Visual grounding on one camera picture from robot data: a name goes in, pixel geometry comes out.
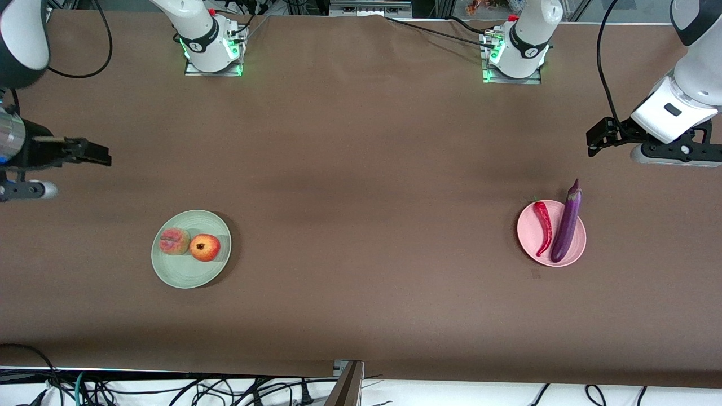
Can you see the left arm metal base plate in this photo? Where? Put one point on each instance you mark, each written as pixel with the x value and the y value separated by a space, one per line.
pixel 492 79

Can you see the metal frame post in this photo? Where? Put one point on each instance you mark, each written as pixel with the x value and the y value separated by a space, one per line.
pixel 347 389

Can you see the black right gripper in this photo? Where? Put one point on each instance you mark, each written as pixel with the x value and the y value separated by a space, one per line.
pixel 37 153

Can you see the pink plate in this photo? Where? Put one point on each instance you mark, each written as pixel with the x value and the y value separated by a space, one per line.
pixel 527 239

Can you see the long purple eggplant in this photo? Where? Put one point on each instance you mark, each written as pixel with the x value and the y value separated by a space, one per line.
pixel 567 225

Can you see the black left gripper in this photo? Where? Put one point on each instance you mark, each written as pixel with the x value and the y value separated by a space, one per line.
pixel 615 133

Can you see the red chili pepper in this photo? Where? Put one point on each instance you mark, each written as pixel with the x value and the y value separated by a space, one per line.
pixel 544 225

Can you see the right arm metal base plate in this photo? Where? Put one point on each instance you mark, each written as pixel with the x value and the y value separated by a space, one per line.
pixel 194 71

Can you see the pale green plate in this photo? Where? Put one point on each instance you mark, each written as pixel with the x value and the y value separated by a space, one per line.
pixel 180 274

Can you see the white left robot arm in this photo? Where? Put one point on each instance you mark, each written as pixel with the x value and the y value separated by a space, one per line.
pixel 530 28

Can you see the orange-red background object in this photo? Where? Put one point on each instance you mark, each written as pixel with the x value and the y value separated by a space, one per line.
pixel 472 7

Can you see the red apple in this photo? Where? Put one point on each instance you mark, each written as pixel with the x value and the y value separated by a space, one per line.
pixel 205 248

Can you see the grey metal rail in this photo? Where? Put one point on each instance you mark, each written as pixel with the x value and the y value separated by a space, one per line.
pixel 369 8

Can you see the brown table cover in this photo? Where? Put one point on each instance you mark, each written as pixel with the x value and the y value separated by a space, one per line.
pixel 338 310

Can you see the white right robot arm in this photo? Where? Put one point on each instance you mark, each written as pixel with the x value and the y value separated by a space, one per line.
pixel 194 28

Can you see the fuzzy pink-yellow peach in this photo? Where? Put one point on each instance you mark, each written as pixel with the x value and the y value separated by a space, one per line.
pixel 175 241

